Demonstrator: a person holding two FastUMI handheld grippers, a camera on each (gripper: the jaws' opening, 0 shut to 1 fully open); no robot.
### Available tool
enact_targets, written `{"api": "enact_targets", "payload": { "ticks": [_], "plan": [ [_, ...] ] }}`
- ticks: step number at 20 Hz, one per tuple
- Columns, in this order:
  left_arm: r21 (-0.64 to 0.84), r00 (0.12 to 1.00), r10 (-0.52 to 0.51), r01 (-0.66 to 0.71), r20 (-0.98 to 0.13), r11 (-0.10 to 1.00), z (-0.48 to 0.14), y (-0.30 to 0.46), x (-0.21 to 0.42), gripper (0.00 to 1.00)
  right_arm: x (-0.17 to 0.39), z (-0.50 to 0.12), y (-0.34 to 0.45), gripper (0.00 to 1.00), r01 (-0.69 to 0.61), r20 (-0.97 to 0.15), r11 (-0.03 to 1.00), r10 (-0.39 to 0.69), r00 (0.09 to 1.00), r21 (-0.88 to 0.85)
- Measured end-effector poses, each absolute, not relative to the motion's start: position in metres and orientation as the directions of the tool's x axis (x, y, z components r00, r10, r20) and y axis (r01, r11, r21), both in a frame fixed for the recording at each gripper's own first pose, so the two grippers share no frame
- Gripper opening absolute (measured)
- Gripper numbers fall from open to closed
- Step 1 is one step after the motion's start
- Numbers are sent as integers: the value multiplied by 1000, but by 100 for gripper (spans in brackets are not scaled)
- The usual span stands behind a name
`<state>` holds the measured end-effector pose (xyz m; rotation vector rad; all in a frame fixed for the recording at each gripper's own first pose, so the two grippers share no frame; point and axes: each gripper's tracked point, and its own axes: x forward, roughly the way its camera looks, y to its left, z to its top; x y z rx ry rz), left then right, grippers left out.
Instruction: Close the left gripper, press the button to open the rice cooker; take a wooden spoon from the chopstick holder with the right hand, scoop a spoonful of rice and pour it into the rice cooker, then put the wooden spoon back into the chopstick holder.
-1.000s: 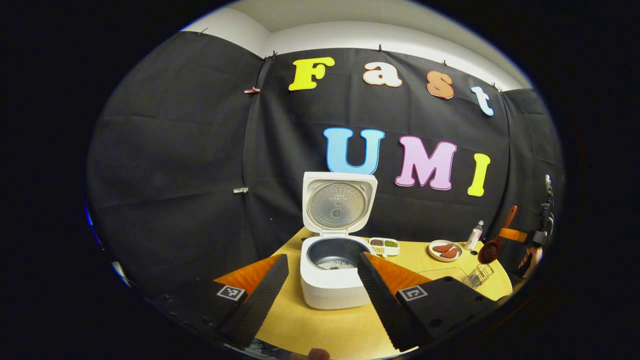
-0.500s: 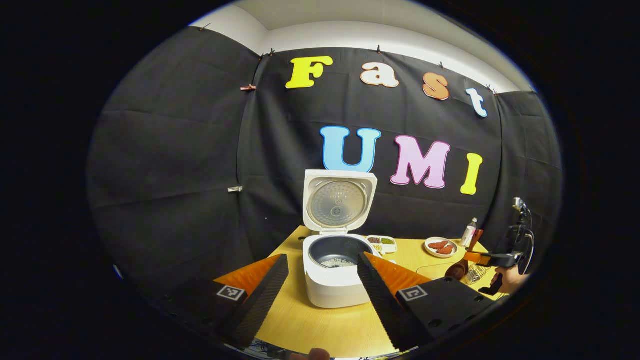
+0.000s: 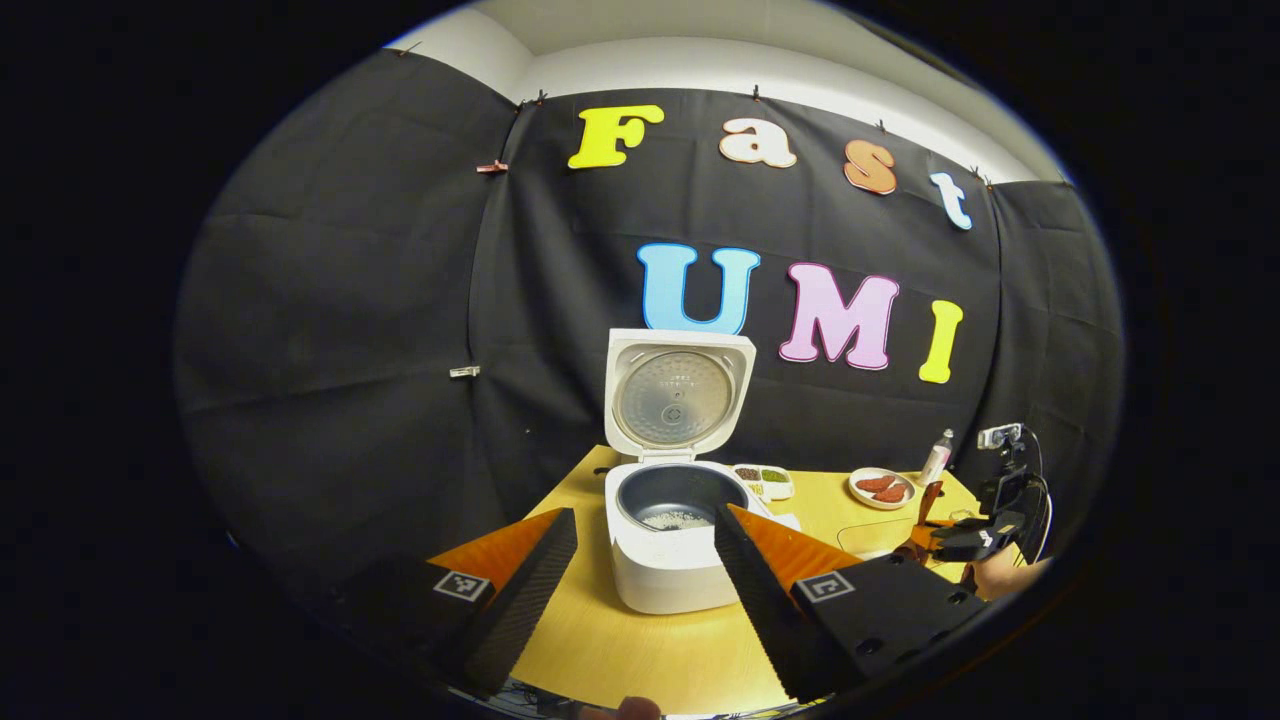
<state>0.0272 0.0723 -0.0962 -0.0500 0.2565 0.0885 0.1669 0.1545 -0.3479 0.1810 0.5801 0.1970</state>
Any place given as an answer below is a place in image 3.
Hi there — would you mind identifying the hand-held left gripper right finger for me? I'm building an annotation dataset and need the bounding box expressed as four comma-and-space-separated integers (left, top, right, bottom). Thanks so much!
713, 503, 991, 704

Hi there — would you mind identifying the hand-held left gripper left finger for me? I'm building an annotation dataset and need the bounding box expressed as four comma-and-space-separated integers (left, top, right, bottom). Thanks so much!
330, 508, 579, 698

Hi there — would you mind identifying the white rice cooker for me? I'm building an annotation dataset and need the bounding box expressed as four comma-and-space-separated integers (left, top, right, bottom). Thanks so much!
603, 328, 801, 615

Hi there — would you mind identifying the small clear bottle pink label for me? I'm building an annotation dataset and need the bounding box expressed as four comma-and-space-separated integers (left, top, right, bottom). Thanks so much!
918, 429, 955, 488

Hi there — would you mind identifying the white round plate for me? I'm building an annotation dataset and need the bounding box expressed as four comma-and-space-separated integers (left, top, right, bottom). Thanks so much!
848, 467, 917, 511

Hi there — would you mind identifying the white divided grain dish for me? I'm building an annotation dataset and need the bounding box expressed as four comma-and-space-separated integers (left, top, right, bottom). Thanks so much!
733, 464, 796, 501

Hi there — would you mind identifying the black backdrop cloth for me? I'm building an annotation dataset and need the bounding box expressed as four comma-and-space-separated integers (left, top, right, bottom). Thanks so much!
172, 50, 1126, 621

